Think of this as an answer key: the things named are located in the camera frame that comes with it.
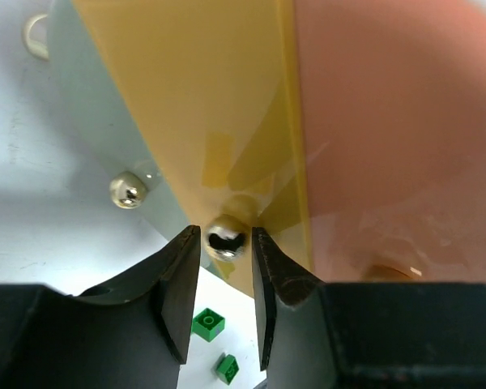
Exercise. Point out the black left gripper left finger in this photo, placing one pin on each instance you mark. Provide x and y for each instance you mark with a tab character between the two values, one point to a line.
131	331

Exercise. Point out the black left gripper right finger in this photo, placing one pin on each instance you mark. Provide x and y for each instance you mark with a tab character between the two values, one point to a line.
313	334

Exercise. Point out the yellow drawer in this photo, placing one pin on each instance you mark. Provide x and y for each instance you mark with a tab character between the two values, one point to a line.
213	88

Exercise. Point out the green lego brick left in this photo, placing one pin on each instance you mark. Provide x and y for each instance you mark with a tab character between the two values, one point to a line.
208	324

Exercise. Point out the small green lego brick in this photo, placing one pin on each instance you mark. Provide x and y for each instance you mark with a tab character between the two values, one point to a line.
227	369

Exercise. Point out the cream drawer cabinet shell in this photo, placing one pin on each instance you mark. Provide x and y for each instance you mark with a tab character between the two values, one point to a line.
34	40

